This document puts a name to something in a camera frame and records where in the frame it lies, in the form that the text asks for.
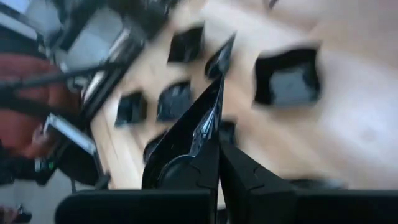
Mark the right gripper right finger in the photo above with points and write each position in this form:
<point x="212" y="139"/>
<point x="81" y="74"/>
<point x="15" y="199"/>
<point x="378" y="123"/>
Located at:
<point x="245" y="193"/>

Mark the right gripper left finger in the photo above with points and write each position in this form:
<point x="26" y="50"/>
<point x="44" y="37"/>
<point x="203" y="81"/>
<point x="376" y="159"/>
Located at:
<point x="208" y="174"/>

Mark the person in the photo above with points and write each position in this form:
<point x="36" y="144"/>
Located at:
<point x="21" y="130"/>

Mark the black aluminium table frame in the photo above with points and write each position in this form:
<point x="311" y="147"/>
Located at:
<point x="107" y="87"/>

